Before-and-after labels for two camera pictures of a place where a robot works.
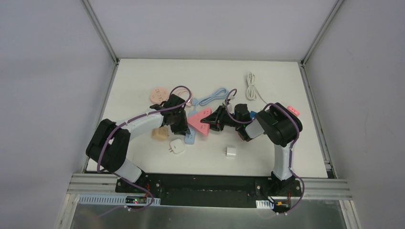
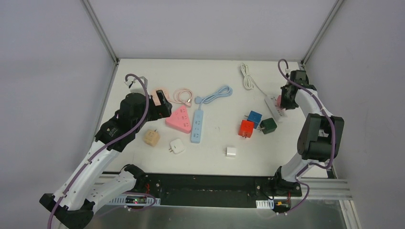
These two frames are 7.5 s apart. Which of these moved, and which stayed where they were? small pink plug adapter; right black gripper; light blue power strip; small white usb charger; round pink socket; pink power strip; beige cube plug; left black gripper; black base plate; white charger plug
Moved: pink power strip; left black gripper; small pink plug adapter; right black gripper; light blue power strip; beige cube plug
Stayed: black base plate; round pink socket; small white usb charger; white charger plug
